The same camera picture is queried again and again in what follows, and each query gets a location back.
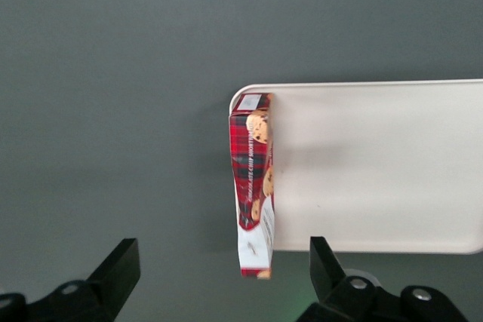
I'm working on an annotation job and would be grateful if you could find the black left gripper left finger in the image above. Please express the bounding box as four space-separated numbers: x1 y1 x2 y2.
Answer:
0 238 142 322

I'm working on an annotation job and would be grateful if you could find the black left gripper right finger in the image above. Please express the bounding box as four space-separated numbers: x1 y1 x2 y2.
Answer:
297 235 469 322

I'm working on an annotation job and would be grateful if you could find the red plaid cookie box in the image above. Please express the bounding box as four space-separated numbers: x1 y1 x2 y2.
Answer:
227 92 275 281

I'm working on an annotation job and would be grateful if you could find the beige rectangular tray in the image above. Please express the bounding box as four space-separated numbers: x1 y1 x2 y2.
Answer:
228 78 483 256

